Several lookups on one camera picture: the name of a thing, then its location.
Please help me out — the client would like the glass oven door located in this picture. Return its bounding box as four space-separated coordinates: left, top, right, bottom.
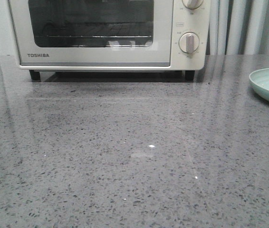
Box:
9 0 173 67

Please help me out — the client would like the lower oven knob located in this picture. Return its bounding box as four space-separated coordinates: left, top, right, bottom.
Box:
179 32 200 54

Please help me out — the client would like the oven knob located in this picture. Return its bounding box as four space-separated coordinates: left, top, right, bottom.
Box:
179 32 200 54
182 0 203 10

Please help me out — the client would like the white Toshiba toaster oven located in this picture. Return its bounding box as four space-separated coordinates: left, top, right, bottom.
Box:
8 0 211 80

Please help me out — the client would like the upper oven knob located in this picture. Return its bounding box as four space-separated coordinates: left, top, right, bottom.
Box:
182 0 203 10

